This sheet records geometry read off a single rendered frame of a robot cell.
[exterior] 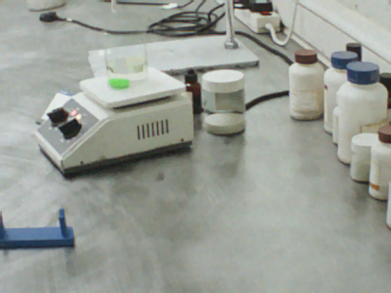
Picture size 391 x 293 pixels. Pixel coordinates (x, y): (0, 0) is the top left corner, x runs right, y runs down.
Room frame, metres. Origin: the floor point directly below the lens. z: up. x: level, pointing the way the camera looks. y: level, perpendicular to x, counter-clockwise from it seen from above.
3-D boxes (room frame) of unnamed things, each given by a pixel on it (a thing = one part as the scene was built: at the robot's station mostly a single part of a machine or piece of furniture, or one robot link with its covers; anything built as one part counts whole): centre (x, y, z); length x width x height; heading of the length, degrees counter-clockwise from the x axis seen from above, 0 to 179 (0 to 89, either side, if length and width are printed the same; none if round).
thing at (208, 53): (1.57, 0.05, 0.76); 0.30 x 0.20 x 0.01; 102
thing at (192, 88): (1.27, 0.01, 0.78); 0.03 x 0.03 x 0.07
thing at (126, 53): (1.14, 0.10, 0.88); 0.07 x 0.06 x 0.08; 32
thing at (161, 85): (1.15, 0.09, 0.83); 0.12 x 0.12 x 0.01; 27
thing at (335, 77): (1.15, -0.21, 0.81); 0.06 x 0.06 x 0.11
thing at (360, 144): (0.97, -0.21, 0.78); 0.05 x 0.05 x 0.05
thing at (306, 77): (1.22, -0.16, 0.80); 0.06 x 0.06 x 0.10
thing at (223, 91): (1.18, -0.04, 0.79); 0.06 x 0.06 x 0.08
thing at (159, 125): (1.13, 0.11, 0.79); 0.22 x 0.13 x 0.08; 117
